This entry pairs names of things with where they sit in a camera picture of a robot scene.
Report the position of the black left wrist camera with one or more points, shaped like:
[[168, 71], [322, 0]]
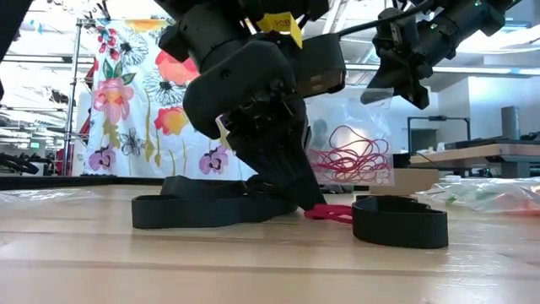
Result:
[[320, 63]]

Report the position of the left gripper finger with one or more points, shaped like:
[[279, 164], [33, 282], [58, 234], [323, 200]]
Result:
[[282, 173]]

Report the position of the green exit sign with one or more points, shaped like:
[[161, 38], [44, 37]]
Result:
[[34, 144]]

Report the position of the white floral cloth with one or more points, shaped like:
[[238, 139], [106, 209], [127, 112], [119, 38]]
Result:
[[139, 126]]

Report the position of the person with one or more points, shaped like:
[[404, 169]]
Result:
[[320, 128]]

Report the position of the brown cardboard box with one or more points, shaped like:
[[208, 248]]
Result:
[[417, 181]]

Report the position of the black flat tray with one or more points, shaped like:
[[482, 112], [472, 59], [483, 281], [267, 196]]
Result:
[[498, 141]]

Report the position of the green rubber band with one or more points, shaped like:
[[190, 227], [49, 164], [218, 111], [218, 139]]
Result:
[[472, 196]]

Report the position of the wooden background table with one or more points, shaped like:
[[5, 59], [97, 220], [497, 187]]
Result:
[[464, 153]]

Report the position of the black monitor stand frame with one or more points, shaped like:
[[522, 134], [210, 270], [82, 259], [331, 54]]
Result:
[[447, 118]]

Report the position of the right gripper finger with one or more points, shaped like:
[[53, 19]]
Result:
[[401, 80]]

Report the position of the black background robot arm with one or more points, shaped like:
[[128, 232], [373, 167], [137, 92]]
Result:
[[17, 162]]

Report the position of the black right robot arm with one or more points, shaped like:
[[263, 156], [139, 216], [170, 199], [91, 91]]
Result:
[[464, 21]]

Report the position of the long ceiling light strip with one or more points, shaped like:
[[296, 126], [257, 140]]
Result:
[[485, 69]]

